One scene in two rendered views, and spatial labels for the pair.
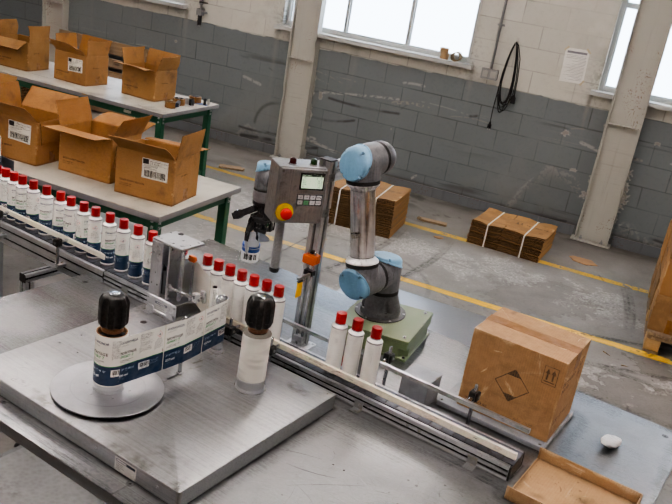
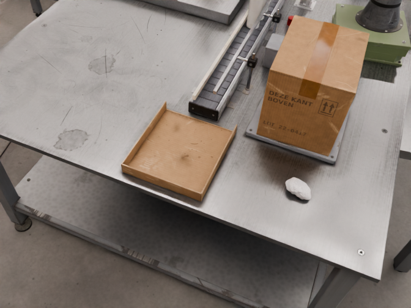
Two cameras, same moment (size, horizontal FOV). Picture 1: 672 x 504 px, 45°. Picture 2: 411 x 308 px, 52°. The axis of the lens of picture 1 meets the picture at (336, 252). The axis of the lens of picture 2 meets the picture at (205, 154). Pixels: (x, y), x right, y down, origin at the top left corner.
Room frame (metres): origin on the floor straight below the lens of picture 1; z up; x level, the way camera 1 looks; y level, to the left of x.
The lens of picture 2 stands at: (1.77, -1.61, 1.87)
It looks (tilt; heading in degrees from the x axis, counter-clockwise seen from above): 50 degrees down; 78
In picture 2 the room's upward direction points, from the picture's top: 4 degrees clockwise
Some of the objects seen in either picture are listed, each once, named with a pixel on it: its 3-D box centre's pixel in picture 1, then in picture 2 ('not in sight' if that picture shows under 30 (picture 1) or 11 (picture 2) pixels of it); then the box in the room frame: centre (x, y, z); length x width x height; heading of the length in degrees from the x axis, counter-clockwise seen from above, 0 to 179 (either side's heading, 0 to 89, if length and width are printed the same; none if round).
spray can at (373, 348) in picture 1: (371, 357); (255, 3); (2.22, -0.16, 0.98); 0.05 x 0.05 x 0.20
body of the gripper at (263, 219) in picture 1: (261, 216); not in sight; (2.91, 0.30, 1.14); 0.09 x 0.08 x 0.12; 69
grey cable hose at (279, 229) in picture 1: (277, 242); not in sight; (2.54, 0.20, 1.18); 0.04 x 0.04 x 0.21
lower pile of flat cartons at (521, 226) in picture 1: (512, 233); not in sight; (6.69, -1.48, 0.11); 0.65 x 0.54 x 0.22; 66
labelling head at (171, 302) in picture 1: (176, 275); not in sight; (2.51, 0.52, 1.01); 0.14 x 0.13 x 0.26; 59
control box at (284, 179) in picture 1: (296, 191); not in sight; (2.50, 0.16, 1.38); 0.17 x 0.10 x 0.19; 114
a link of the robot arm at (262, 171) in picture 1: (266, 176); not in sight; (2.91, 0.31, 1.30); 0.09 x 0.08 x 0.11; 54
